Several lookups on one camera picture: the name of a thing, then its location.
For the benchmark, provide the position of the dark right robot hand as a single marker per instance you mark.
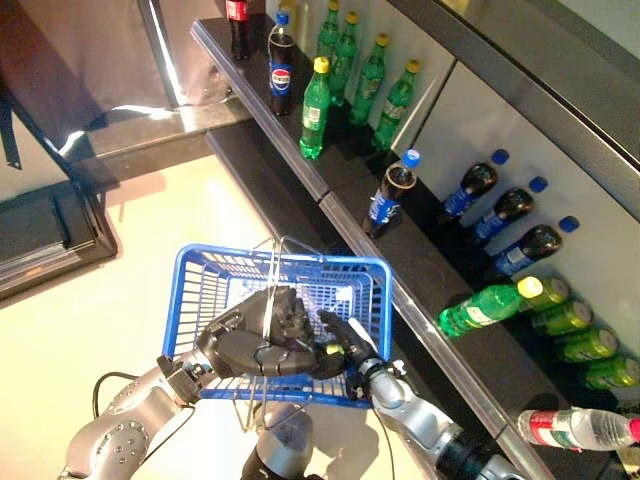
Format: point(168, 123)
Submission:
point(357, 355)

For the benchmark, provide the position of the Pepsi cola bottle blue cap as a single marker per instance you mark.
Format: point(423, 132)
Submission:
point(530, 247)
point(500, 212)
point(281, 80)
point(467, 192)
point(385, 205)

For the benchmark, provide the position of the silver left robot leg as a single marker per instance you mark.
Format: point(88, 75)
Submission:
point(285, 435)

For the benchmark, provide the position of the blue plastic shopping basket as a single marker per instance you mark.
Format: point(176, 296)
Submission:
point(185, 290)

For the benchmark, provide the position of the dark left robot hand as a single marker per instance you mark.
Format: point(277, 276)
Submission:
point(250, 345)

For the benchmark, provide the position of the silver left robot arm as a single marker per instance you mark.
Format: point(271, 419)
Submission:
point(120, 435)

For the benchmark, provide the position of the Coca-Cola bottle red cap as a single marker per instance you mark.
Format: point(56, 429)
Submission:
point(237, 30)

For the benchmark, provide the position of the clear water bottle red cap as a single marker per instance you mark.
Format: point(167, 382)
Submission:
point(585, 427)

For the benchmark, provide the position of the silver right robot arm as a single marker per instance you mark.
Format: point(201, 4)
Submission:
point(410, 410)

